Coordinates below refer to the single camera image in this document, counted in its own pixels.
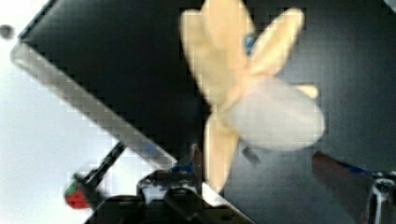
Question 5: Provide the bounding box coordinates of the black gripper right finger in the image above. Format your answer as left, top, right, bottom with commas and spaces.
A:
312, 151, 396, 224

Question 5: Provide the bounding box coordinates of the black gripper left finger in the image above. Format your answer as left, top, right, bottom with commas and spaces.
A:
136, 144, 203, 200

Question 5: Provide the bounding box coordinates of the peeled plush banana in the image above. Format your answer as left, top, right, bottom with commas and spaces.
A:
179, 0, 325, 192

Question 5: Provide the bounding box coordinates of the black toaster oven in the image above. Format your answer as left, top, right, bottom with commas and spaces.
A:
11, 0, 395, 224

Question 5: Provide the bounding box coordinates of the small red plush strawberry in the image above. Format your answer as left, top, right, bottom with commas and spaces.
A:
64, 181, 90, 209

